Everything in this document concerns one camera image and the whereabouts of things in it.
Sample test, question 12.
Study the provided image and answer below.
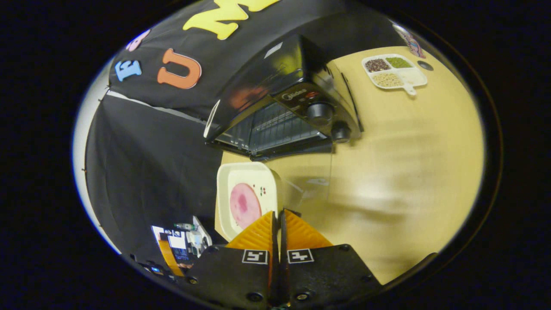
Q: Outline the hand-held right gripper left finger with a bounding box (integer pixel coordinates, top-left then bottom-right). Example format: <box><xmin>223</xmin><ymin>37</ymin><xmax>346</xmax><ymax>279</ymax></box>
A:
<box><xmin>185</xmin><ymin>210</ymin><xmax>276</xmax><ymax>308</ymax></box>

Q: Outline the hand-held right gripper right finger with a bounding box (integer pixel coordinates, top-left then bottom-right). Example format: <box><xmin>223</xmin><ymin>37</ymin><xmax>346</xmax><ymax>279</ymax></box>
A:
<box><xmin>280</xmin><ymin>209</ymin><xmax>384</xmax><ymax>308</ymax></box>

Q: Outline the pink ham slice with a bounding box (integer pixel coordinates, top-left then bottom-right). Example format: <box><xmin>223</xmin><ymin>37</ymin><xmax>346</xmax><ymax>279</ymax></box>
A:
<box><xmin>229</xmin><ymin>183</ymin><xmax>262</xmax><ymax>230</ymax></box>

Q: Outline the cream square plate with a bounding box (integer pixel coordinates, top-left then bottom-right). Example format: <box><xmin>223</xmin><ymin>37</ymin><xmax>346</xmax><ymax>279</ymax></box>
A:
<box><xmin>215</xmin><ymin>162</ymin><xmax>282</xmax><ymax>242</ymax></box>

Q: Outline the black electric oven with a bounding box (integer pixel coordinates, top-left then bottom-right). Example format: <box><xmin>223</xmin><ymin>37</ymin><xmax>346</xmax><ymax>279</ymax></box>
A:
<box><xmin>204</xmin><ymin>34</ymin><xmax>364</xmax><ymax>211</ymax></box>

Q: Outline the white divided plate with beans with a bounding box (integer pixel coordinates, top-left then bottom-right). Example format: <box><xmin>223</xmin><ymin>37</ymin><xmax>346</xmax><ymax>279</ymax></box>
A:
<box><xmin>362</xmin><ymin>54</ymin><xmax>428</xmax><ymax>96</ymax></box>

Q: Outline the silver patterned drink bottle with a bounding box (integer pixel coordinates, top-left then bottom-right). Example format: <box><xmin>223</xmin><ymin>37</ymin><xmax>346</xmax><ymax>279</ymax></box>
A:
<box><xmin>392</xmin><ymin>22</ymin><xmax>427</xmax><ymax>59</ymax></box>

